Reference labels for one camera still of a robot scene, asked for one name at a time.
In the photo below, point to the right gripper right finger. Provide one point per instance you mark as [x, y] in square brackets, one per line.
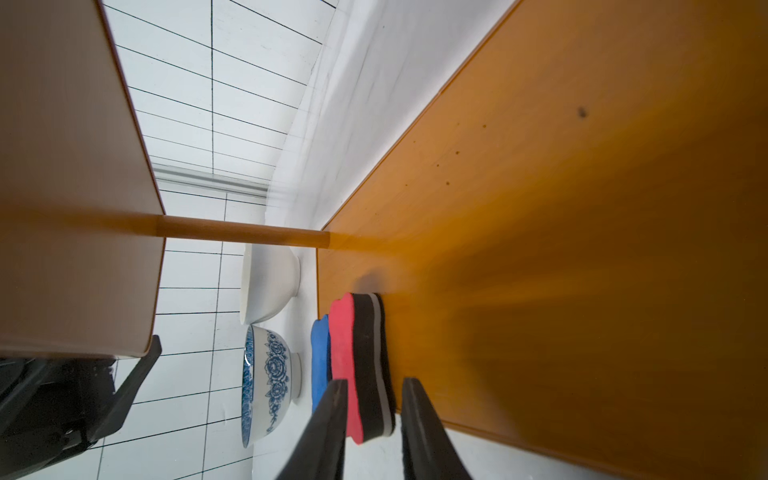
[427, 450]

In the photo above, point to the blue patterned bowl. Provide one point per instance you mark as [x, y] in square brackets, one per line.
[271, 380]

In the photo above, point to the white bowl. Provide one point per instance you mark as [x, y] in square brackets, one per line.
[270, 279]

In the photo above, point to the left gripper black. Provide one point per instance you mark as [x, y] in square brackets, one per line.
[54, 410]

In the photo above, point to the orange two-tier shelf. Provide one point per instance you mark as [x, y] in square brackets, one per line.
[571, 238]

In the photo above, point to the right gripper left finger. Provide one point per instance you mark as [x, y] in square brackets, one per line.
[320, 451]

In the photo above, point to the blue eraser lower left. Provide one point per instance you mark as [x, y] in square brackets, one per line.
[321, 371]

